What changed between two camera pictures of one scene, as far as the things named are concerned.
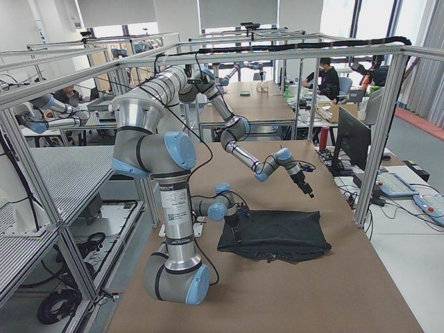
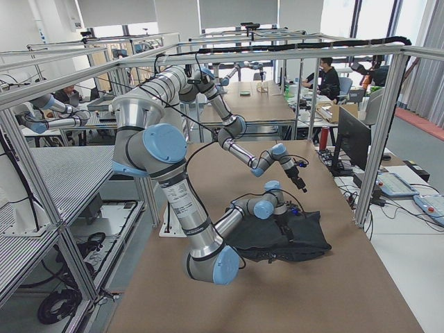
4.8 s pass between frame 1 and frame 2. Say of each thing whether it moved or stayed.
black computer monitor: stayed
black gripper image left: moved
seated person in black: stayed
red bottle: stayed
